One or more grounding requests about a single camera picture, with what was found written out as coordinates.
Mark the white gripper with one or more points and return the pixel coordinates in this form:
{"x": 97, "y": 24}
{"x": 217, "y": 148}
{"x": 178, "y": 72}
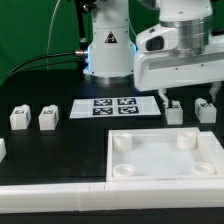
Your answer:
{"x": 154, "y": 71}

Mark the white square table top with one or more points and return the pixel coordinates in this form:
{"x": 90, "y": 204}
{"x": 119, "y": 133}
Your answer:
{"x": 165, "y": 154}

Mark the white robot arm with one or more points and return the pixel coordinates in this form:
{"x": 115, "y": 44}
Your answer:
{"x": 181, "y": 50}

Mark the white marker sheet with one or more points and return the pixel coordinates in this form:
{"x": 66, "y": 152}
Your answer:
{"x": 114, "y": 107}

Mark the black pole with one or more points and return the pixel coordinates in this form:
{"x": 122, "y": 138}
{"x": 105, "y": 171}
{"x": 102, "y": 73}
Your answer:
{"x": 81, "y": 7}

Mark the white left fence piece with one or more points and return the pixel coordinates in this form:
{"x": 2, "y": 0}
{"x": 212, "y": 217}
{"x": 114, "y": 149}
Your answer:
{"x": 2, "y": 149}

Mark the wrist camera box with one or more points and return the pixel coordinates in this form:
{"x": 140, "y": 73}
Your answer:
{"x": 157, "y": 39}

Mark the white front fence rail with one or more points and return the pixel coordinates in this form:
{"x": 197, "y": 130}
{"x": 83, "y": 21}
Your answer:
{"x": 111, "y": 196}

